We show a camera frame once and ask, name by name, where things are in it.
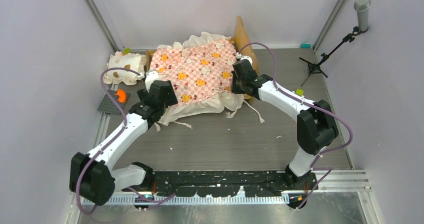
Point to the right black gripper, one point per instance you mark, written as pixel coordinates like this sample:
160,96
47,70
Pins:
235,89

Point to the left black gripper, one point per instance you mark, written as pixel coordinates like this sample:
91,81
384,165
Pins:
170,100

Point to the wooden pet bed frame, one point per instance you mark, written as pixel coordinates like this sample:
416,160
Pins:
241,42

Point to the pink checkered duck mattress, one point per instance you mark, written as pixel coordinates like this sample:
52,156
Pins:
200,70

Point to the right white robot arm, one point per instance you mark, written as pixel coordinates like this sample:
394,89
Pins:
316,128

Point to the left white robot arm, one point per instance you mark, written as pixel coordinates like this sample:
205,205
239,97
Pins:
92,175

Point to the white ruffled pillow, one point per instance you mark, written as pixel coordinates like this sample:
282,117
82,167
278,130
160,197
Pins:
133,61

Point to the orange curved toy block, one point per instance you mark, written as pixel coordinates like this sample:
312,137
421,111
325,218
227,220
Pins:
121,96

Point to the grey building baseplate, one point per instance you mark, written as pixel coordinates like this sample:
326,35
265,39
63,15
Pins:
107,106

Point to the red toy block car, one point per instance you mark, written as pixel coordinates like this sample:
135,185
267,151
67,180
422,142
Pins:
299,92

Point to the teal small block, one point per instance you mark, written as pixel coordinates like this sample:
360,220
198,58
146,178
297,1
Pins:
305,45

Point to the black microphone stand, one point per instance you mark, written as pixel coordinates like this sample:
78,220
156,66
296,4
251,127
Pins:
315,68

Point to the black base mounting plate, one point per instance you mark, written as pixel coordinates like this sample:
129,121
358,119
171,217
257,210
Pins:
219,184

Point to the grey microphone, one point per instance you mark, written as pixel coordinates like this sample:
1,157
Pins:
362,10

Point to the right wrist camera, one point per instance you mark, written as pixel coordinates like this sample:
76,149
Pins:
240,57

